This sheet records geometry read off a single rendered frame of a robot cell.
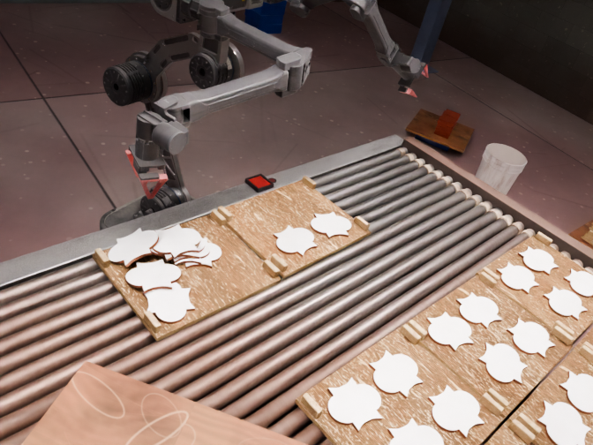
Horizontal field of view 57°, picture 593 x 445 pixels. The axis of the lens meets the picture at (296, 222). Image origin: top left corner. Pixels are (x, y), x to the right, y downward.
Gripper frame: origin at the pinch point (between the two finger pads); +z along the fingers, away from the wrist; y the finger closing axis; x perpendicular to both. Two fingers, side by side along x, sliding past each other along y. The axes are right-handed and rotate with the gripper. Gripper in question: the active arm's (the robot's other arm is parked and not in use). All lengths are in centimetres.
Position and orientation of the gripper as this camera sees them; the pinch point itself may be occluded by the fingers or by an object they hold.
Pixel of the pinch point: (145, 184)
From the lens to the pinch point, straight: 145.2
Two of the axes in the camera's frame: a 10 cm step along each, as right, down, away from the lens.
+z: -2.2, 7.8, 5.9
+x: 8.6, -1.4, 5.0
